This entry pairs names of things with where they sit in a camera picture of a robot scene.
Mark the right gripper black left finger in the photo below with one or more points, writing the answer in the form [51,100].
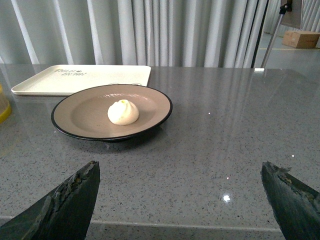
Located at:
[62,214]

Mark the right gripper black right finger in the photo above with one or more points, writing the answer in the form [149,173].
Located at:
[295,205]

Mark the brown plate with black rim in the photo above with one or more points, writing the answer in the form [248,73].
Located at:
[83,115]

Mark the white steamed bun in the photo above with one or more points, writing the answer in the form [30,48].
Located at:
[123,112]

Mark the white bear-print tray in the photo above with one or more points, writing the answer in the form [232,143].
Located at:
[67,79]

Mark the yellow-rimmed bamboo steamer basket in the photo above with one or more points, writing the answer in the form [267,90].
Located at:
[5,107]

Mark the cardboard box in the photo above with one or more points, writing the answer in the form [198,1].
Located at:
[301,39]

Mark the metal tripod leg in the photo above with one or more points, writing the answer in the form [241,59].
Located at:
[287,7]

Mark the grey pleated curtain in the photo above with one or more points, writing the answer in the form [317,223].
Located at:
[164,33]

